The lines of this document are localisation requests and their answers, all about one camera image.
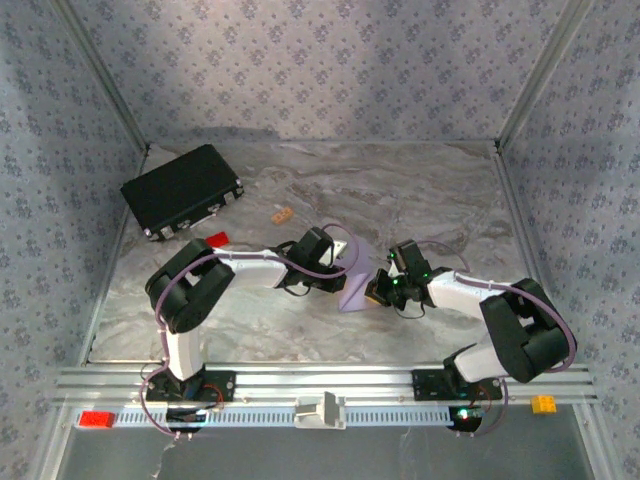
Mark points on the aluminium mounting rail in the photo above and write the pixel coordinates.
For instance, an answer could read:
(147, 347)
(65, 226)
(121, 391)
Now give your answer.
(350, 380)

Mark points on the aluminium frame side rail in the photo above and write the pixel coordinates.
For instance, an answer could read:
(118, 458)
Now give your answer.
(101, 300)
(530, 250)

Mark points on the chunky red toy brick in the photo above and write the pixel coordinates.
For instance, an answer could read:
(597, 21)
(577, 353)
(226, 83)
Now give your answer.
(97, 420)

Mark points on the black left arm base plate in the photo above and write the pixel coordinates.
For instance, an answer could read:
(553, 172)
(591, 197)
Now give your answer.
(225, 385)

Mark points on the yellow toy brick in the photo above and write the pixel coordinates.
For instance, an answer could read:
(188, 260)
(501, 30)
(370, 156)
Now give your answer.
(543, 404)

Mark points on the white plastic bracket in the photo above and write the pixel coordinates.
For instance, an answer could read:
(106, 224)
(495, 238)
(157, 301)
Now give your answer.
(320, 412)

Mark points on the white left camera mount bracket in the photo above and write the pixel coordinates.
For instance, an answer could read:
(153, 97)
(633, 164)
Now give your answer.
(340, 250)

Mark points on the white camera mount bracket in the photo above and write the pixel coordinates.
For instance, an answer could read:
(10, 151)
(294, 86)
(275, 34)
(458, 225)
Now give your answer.
(393, 269)
(340, 250)

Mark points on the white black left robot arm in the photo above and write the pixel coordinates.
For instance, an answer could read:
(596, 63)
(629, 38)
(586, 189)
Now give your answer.
(250, 267)

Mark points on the flat red toy brick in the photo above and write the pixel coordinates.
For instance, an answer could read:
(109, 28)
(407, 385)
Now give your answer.
(218, 240)

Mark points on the light purple paper sheet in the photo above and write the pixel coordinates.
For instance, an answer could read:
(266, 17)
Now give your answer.
(357, 295)

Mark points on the aluminium frame post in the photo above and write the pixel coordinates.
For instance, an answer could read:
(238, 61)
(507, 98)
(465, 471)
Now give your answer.
(105, 75)
(541, 75)

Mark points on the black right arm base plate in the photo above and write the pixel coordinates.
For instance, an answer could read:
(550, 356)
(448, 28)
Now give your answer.
(425, 385)

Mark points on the small orange toy brick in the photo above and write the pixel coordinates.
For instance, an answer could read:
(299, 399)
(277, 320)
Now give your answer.
(281, 215)

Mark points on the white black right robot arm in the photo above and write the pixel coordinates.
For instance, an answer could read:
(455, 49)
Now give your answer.
(460, 292)

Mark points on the black briefcase with metal latches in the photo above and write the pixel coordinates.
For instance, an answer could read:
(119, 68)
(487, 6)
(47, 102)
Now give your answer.
(180, 187)

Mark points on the white right camera mount bracket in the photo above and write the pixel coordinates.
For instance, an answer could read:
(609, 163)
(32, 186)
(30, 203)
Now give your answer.
(393, 269)

